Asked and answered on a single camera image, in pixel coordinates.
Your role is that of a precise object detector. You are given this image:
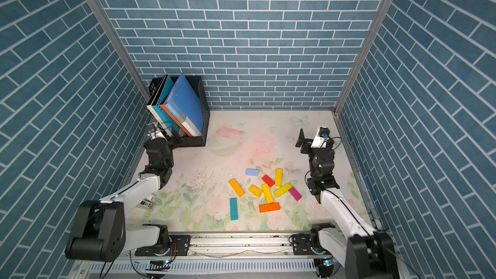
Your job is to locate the magenta block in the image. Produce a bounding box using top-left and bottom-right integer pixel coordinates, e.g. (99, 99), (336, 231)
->
(288, 187), (302, 201)

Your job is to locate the yellow long block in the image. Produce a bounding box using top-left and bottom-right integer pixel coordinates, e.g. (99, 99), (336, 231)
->
(262, 183), (274, 204)

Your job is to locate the light blue block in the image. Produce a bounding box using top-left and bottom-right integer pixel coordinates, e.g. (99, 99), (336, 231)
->
(245, 169), (259, 176)

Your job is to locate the orange-yellow long block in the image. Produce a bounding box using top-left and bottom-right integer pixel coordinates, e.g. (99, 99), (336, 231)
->
(229, 179), (245, 197)

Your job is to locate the teal long block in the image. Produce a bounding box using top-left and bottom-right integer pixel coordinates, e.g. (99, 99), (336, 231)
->
(229, 198), (238, 221)

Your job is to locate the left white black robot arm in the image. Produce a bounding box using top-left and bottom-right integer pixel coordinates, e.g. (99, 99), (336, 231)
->
(65, 128), (182, 262)

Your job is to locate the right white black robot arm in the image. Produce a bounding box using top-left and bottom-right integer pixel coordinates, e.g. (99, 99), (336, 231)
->
(295, 127), (400, 278)

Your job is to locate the orange spine book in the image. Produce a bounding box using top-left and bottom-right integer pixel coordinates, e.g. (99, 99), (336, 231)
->
(160, 104), (193, 137)

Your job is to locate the white black book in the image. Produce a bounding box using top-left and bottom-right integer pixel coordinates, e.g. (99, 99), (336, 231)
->
(147, 76), (172, 137)

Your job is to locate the teal book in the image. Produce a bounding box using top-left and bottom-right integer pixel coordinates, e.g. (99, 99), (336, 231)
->
(156, 75), (181, 134)

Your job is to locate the black mesh book basket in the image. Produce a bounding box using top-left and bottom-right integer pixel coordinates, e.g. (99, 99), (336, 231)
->
(147, 74), (210, 147)

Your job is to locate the yellow upright block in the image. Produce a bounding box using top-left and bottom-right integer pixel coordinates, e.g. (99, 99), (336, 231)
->
(275, 168), (283, 187)

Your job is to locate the blue book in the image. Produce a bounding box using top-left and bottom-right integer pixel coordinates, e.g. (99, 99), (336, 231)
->
(164, 74), (204, 137)

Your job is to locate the white label tag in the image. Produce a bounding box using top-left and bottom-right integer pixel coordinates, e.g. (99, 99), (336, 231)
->
(138, 198), (156, 211)

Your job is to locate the lime yellow block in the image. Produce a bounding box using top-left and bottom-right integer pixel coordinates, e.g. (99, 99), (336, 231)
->
(274, 183), (293, 198)

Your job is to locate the red block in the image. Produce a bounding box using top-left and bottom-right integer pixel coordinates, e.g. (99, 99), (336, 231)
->
(262, 174), (275, 187)

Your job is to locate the orange block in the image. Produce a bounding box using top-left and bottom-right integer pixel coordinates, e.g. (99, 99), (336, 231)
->
(259, 202), (280, 213)

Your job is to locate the small yellow block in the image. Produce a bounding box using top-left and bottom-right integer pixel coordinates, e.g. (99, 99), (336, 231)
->
(249, 185), (263, 198)

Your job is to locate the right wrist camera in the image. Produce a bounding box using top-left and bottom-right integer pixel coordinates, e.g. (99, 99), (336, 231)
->
(312, 127), (330, 149)

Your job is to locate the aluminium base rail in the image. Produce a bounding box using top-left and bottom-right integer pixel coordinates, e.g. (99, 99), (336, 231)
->
(115, 230), (400, 260)

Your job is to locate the white ribbed cable duct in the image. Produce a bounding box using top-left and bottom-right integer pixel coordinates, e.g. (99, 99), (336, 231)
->
(89, 258), (315, 275)

